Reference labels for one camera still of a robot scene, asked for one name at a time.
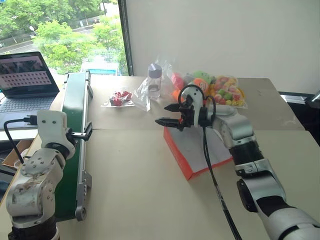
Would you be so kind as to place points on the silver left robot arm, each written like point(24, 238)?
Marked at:
point(32, 175)

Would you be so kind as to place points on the clear jar with grey lid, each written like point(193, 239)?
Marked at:
point(154, 82)

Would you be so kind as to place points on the black window frame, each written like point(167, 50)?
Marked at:
point(127, 37)

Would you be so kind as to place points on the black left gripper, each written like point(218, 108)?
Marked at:
point(71, 135)

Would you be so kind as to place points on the green conveyor belt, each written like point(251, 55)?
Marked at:
point(72, 105)

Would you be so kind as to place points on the bag of red pieces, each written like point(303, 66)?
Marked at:
point(120, 97)

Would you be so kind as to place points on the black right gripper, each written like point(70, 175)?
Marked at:
point(187, 115)

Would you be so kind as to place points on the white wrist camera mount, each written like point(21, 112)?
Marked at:
point(197, 110)
point(50, 125)

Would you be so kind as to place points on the bag of plush toys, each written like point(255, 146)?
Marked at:
point(198, 80)

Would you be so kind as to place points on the dark grey laptop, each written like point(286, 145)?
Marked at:
point(25, 72)

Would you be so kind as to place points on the red shallow cardboard box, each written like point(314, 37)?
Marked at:
point(185, 152)

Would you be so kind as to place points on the black side furniture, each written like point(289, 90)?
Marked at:
point(302, 120)

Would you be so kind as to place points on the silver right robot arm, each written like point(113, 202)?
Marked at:
point(265, 175)

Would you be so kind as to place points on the clear plastic bag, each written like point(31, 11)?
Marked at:
point(143, 93)

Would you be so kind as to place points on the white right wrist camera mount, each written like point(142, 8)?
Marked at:
point(197, 110)

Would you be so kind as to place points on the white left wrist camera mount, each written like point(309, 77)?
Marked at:
point(50, 125)

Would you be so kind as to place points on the bag of colourful candies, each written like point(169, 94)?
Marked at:
point(228, 92)

